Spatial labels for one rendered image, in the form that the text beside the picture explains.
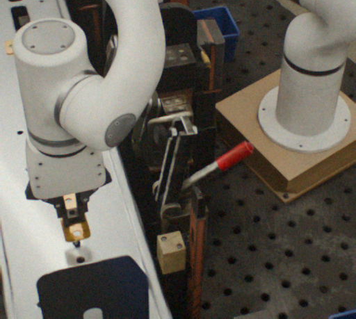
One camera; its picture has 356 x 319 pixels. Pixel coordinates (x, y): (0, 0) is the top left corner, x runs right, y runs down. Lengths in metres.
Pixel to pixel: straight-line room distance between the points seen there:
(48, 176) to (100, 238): 0.21
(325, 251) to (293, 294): 0.12
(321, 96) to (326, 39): 0.17
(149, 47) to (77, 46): 0.08
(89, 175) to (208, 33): 0.46
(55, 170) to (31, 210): 0.24
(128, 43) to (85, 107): 0.09
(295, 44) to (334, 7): 0.15
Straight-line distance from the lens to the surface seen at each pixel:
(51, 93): 0.95
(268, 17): 2.11
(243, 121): 1.72
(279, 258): 1.62
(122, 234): 1.26
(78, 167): 1.08
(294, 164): 1.66
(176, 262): 1.19
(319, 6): 1.44
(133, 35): 0.92
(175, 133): 1.11
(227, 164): 1.19
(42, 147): 1.03
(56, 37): 0.95
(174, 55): 1.35
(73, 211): 1.20
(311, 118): 1.65
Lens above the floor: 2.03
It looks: 48 degrees down
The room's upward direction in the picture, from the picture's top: 1 degrees clockwise
